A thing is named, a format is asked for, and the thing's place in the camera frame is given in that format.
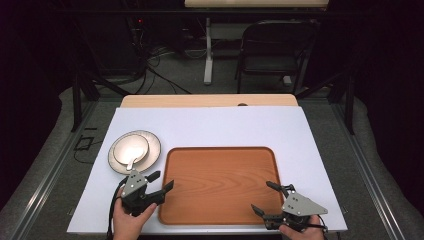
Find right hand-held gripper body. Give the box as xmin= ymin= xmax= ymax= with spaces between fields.
xmin=262 ymin=190 xmax=330 ymax=233

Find small white plate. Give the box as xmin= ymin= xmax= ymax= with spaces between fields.
xmin=112 ymin=133 xmax=150 ymax=167

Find white desk leg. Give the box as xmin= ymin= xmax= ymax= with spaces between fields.
xmin=202 ymin=17 xmax=215 ymax=86

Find black folding chair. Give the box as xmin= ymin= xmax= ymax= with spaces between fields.
xmin=234 ymin=19 xmax=322 ymax=96

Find large white plate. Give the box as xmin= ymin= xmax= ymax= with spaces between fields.
xmin=107 ymin=129 xmax=162 ymax=176

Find white spoon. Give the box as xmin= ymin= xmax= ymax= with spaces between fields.
xmin=125 ymin=156 xmax=140 ymax=171

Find black floor cables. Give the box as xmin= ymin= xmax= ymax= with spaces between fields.
xmin=126 ymin=19 xmax=194 ymax=96

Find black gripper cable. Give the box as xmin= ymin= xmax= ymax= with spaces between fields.
xmin=105 ymin=176 xmax=130 ymax=240
xmin=312 ymin=214 xmax=330 ymax=233

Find black floor socket frame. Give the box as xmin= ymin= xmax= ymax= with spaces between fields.
xmin=73 ymin=134 xmax=95 ymax=152

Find person's left hand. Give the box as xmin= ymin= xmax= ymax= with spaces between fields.
xmin=112 ymin=188 xmax=158 ymax=240

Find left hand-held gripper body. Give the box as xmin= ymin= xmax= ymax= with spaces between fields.
xmin=119 ymin=168 xmax=167 ymax=217

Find person's right hand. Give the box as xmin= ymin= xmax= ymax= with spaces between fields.
xmin=278 ymin=214 xmax=326 ymax=240

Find wooden tray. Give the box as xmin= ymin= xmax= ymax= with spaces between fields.
xmin=157 ymin=146 xmax=285 ymax=226

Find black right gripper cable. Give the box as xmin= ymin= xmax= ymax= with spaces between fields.
xmin=312 ymin=214 xmax=330 ymax=233

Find grey metal floor rail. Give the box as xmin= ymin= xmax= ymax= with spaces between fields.
xmin=329 ymin=99 xmax=406 ymax=240
xmin=9 ymin=99 xmax=98 ymax=240

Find black metal frame stand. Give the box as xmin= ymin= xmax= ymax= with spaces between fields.
xmin=294 ymin=65 xmax=356 ymax=136
xmin=70 ymin=70 xmax=132 ymax=133

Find white board mat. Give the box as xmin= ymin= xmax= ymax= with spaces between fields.
xmin=66 ymin=106 xmax=349 ymax=235

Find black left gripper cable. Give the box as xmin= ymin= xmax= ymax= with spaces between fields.
xmin=105 ymin=176 xmax=130 ymax=240

